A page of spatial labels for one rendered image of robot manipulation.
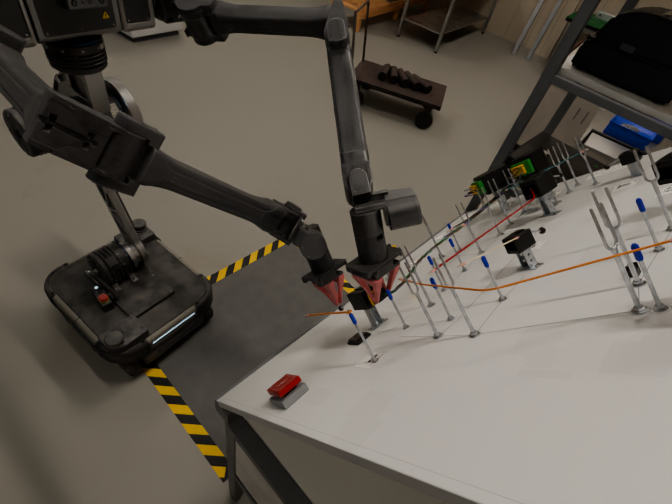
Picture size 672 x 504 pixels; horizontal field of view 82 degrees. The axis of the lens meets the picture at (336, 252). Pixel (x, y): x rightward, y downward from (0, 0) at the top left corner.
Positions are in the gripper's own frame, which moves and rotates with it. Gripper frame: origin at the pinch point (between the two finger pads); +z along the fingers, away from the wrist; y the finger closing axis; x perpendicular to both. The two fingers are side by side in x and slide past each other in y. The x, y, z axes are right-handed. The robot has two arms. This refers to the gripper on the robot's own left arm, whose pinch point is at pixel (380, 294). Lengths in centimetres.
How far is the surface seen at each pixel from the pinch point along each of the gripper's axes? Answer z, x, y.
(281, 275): 65, 133, 49
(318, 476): 39.7, 6.8, -23.8
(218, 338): 69, 120, -2
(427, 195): 73, 133, 198
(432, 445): -6.7, -30.4, -25.3
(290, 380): 4.4, 1.8, -24.4
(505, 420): -9.1, -35.8, -19.6
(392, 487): 46.8, -4.8, -12.2
